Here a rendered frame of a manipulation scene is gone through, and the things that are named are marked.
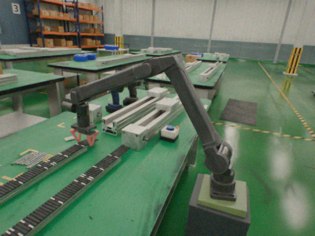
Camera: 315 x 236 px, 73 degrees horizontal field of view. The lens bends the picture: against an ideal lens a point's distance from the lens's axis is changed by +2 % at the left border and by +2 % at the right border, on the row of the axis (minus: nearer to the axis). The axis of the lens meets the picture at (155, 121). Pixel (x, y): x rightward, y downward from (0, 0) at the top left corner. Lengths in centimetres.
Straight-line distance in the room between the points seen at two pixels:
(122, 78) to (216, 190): 52
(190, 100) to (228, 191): 34
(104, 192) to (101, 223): 13
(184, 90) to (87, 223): 51
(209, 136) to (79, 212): 48
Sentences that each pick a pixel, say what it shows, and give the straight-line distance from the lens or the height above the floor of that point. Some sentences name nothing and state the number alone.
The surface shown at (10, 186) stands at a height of 81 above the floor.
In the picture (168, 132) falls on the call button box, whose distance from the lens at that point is 113.
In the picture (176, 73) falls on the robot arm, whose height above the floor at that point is 120.
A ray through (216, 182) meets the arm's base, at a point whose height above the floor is 85.
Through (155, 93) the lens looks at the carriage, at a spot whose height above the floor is 89.
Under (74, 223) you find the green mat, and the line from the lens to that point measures 75.
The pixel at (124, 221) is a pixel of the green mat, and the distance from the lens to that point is 73.
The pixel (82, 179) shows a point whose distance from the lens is 84.
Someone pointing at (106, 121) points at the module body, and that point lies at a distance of 122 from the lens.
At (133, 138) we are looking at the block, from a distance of 104.
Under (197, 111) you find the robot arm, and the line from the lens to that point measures 71.
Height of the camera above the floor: 132
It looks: 22 degrees down
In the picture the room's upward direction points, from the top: 3 degrees clockwise
